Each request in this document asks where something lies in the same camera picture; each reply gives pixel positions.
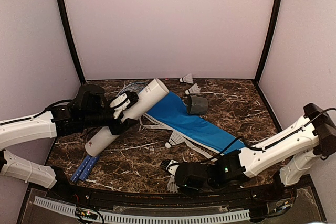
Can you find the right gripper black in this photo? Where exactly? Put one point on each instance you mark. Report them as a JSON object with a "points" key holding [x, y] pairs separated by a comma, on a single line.
{"points": [[185, 191]]}

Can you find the white shuttlecock front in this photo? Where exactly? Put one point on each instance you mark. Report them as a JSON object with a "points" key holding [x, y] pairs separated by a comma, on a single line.
{"points": [[172, 187]]}

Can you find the white slotted cable duct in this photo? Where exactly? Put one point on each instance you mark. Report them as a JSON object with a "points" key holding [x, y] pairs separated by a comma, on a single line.
{"points": [[140, 215]]}

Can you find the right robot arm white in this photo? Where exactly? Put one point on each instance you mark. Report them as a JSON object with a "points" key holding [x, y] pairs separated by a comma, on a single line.
{"points": [[311, 137]]}

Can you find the white shuttlecock back wall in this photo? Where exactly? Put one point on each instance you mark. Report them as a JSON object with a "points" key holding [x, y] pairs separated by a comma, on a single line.
{"points": [[187, 79]]}

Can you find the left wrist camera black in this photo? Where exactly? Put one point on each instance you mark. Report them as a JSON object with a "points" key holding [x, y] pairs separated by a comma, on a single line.
{"points": [[88, 98]]}

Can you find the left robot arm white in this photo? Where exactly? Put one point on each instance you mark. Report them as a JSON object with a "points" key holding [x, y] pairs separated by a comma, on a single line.
{"points": [[61, 118]]}

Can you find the blue badminton racket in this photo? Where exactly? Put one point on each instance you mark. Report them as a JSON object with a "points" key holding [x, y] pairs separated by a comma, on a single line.
{"points": [[136, 87], [89, 164]]}

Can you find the blue racket cover bag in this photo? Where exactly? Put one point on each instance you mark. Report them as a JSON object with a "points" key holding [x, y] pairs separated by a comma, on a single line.
{"points": [[170, 114]]}

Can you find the grey tube cap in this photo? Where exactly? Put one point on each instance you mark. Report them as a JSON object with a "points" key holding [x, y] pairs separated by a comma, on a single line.
{"points": [[196, 105]]}

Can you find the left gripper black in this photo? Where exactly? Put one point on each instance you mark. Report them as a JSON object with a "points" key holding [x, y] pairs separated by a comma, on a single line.
{"points": [[127, 125]]}

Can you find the white shuttlecock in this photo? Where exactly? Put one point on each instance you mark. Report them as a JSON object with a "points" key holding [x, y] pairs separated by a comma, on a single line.
{"points": [[174, 139], [172, 187], [194, 89]]}

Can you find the white shuttlecock tube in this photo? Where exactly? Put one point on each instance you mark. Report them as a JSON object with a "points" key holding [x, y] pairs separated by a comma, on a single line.
{"points": [[154, 92]]}

